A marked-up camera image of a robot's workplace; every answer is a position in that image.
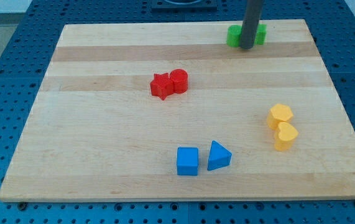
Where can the grey cylindrical robot arm rod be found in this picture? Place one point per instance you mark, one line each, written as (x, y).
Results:
(250, 23)

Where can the wooden board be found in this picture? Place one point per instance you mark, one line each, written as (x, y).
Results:
(95, 133)

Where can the red star block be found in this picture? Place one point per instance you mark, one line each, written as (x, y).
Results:
(161, 86)

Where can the red cylinder block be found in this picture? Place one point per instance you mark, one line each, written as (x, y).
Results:
(180, 80)

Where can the blue cube block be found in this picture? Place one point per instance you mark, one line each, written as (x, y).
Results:
(187, 161)

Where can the blue triangle block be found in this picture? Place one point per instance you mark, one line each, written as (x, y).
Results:
(218, 157)

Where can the green block left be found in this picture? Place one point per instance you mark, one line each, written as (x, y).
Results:
(233, 35)

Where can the green block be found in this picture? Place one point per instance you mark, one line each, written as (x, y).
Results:
(261, 34)
(233, 35)

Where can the yellow hexagon block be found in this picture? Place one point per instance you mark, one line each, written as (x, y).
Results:
(277, 114)

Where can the yellow heart block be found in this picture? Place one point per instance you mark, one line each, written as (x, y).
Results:
(285, 136)

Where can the green block right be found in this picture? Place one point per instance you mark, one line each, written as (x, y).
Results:
(261, 34)

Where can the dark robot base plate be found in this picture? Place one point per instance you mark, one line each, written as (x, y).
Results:
(163, 5)

